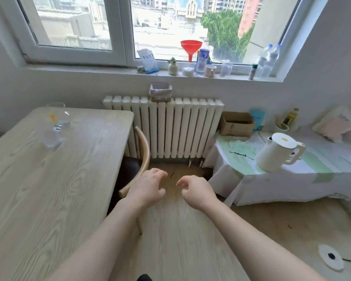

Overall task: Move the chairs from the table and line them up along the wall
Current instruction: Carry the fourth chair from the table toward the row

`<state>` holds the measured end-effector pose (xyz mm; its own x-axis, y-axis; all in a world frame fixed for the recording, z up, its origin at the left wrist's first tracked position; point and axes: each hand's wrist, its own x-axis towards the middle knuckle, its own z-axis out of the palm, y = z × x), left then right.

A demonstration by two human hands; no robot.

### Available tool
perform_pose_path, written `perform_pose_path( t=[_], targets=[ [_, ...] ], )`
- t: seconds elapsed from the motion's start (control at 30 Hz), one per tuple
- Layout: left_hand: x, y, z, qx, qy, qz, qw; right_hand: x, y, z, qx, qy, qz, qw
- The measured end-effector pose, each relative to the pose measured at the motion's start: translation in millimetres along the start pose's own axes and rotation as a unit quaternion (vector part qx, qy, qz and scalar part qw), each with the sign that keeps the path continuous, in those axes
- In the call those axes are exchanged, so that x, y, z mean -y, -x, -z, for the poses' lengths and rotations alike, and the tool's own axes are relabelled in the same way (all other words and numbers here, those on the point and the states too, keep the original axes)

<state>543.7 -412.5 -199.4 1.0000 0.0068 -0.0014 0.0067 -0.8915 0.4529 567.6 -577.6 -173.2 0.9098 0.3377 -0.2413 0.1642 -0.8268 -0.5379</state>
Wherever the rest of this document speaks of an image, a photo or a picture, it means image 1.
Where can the small potted plant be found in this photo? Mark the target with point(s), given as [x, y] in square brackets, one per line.
[173, 67]

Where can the clear measuring cup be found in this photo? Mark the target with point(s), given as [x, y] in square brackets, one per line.
[225, 68]

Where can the person's left hand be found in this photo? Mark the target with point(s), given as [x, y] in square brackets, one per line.
[143, 191]

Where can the white window frame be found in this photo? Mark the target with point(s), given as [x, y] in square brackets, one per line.
[122, 35]

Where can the cardboard box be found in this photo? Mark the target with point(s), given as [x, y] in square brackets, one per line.
[236, 124]

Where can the light blue packet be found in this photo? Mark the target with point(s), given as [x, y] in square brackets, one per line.
[258, 119]

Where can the person's right thumb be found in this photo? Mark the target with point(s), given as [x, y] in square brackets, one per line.
[185, 192]

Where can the clear glass pitcher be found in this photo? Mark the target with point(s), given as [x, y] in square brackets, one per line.
[58, 114]

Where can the small box with white liner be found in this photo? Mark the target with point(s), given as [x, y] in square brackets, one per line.
[161, 92]

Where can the white and green table cover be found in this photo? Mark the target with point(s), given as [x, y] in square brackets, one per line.
[310, 175]

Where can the light wooden table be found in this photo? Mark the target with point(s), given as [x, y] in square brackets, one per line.
[46, 184]

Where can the white round floor disc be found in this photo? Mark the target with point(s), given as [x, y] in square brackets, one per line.
[331, 256]

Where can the pink and white pillow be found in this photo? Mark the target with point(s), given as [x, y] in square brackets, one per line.
[336, 124]

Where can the cream round cup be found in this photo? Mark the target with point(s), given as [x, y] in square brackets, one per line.
[280, 127]

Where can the person's dark shoe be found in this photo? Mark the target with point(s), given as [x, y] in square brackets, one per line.
[144, 278]

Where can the yellow oil bottle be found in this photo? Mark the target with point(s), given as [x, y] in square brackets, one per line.
[291, 116]

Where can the small spice bottle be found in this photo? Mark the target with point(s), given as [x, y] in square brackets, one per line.
[253, 72]

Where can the person's right forearm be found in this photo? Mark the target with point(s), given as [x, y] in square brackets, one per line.
[260, 247]

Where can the white round container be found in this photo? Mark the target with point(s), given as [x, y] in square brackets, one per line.
[188, 72]

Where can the white radiator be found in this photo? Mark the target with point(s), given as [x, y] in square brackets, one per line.
[175, 128]

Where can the blue and white packet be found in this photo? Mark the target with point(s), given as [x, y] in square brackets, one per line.
[147, 60]

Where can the person's left forearm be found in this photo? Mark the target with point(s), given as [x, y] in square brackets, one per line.
[105, 245]

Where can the clear plastic cup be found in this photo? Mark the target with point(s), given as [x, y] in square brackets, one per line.
[48, 136]

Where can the white electric kettle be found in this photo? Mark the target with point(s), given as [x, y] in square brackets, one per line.
[276, 153]

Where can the red plastic funnel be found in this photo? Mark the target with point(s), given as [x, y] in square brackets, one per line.
[191, 47]

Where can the wooden chair with dark seat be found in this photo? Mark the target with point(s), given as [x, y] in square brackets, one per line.
[134, 169]

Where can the small grey stone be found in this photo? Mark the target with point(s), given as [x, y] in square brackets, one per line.
[140, 69]

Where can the clear plastic water bottle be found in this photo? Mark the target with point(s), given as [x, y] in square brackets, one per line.
[269, 63]
[263, 57]

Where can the light green cloth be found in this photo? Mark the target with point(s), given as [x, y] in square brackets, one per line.
[242, 148]

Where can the beige mug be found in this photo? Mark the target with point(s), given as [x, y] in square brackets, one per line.
[210, 70]

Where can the person's right hand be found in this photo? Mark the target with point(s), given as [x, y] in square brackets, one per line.
[199, 192]

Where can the person's left thumb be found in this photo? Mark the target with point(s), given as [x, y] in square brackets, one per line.
[161, 194]

